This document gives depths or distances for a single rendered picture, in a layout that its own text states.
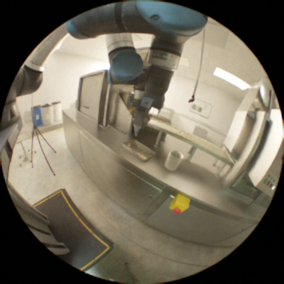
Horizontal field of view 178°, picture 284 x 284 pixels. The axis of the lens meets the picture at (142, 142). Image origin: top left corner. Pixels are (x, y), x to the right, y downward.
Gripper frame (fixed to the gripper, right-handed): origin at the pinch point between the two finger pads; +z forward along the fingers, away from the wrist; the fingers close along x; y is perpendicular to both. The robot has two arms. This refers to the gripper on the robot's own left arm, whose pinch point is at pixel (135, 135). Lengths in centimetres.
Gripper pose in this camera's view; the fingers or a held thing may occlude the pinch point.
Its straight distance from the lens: 52.9
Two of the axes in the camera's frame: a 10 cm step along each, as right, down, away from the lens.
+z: -1.2, 8.2, 5.6
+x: -7.3, -4.6, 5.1
